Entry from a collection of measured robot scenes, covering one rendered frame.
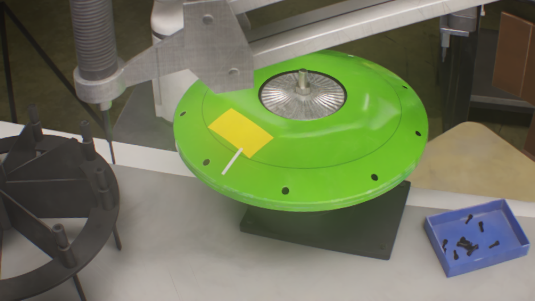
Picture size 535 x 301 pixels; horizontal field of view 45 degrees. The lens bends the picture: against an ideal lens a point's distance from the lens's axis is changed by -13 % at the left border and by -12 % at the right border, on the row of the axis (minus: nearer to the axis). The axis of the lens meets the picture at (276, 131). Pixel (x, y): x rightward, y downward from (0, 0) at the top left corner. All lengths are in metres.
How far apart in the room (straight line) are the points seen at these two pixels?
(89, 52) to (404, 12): 0.26
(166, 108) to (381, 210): 0.44
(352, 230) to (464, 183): 0.60
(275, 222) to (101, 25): 0.42
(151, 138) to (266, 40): 0.64
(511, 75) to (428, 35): 1.68
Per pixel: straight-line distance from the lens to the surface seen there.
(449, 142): 1.61
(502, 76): 1.65
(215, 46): 0.59
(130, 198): 1.02
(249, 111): 0.85
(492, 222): 0.99
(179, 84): 1.18
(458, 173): 1.53
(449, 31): 1.08
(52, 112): 2.88
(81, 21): 0.59
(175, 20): 1.14
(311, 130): 0.82
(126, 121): 1.27
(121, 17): 3.48
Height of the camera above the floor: 1.59
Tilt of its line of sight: 37 degrees down
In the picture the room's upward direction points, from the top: 1 degrees counter-clockwise
